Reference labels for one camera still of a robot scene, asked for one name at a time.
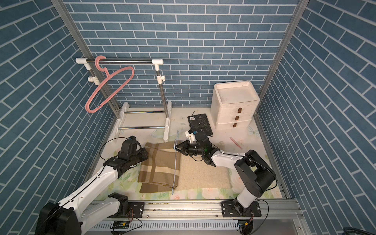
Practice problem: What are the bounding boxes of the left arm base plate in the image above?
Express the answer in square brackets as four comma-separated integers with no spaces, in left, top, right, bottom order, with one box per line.
[110,202,145,218]

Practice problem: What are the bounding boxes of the pink pen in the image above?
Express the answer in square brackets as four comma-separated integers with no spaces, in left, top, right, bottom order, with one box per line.
[230,137,242,149]

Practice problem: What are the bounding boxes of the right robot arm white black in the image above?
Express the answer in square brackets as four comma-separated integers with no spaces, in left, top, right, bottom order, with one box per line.
[174,130,277,214]

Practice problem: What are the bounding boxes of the pink plastic hanger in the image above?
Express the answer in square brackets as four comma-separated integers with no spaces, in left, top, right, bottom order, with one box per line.
[85,55,135,114]

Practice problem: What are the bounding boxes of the small black controller board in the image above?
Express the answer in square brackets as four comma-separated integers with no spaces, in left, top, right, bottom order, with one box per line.
[110,221,130,230]

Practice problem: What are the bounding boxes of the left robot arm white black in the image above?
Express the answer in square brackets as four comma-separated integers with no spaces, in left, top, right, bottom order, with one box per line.
[35,136,148,235]

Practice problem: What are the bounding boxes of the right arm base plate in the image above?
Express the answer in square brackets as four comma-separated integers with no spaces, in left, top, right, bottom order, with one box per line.
[220,199,262,217]

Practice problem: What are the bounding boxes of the floral table mat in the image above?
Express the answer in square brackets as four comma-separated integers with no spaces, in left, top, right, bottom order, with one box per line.
[94,108,270,201]

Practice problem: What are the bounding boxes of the metal clothes rack white joints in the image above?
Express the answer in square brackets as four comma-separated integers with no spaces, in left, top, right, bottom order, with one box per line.
[75,56,172,142]

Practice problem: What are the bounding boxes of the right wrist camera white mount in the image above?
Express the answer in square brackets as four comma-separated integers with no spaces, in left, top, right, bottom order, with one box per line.
[185,130,196,144]

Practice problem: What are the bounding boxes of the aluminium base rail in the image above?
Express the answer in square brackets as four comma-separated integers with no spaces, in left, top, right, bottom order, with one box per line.
[85,199,310,235]

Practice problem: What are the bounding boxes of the white three-drawer cabinet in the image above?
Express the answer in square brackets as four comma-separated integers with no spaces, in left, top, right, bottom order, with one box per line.
[211,81,260,130]

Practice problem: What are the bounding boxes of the brown plaid scarf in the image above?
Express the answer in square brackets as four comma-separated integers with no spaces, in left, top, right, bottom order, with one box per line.
[138,142,181,193]

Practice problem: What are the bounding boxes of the beige knitted cloth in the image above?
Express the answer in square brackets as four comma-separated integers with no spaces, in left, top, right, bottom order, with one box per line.
[176,155,231,191]

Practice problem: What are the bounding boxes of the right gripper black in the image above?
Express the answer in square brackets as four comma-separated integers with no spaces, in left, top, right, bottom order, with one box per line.
[174,140,205,158]

